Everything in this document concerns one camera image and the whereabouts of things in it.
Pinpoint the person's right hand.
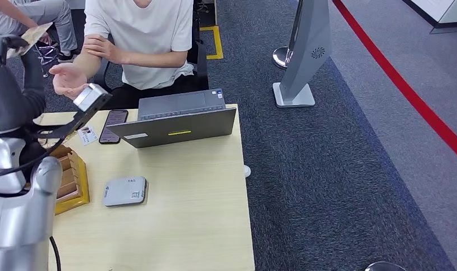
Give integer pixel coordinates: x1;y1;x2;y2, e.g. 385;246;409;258
49;63;89;101

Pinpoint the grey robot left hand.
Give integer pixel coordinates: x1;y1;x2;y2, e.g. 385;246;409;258
0;32;47;134

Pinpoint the person's left hand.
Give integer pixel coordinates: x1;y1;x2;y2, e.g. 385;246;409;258
82;34;121;65

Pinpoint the gold room key card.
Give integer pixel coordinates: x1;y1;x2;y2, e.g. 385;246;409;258
6;21;54;60

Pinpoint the white ID card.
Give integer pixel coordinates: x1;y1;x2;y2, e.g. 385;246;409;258
77;126;99;147

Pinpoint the seated person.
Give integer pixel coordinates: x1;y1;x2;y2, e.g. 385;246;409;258
0;0;78;64

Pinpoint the wooden card organizer yellow base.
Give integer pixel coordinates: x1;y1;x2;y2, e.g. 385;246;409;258
24;143;91;216

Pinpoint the grey card reader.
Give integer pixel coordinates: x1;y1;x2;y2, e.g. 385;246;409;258
102;176;148;208

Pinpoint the chrome base stool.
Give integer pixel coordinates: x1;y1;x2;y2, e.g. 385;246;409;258
34;41;71;77

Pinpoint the black smartphone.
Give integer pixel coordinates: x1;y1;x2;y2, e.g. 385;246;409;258
98;109;129;145

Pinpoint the grey laptop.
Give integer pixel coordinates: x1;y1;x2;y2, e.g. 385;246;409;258
106;88;238;149

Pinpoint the chrome stanchion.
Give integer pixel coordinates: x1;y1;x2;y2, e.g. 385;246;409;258
272;0;303;70

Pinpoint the grey kiosk stand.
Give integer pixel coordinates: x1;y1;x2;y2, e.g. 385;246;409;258
272;0;332;108

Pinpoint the white counter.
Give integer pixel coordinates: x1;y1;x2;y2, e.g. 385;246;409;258
402;0;457;34

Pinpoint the chrome round base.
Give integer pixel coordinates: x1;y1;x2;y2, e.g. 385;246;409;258
364;261;407;271

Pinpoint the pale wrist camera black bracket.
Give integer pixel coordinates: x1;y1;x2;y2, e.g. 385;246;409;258
34;82;113;140

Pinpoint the black cable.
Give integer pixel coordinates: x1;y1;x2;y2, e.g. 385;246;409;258
0;136;65;178
49;235;61;271

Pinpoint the black equipment with cables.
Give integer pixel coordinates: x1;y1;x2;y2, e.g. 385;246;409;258
194;0;218;27

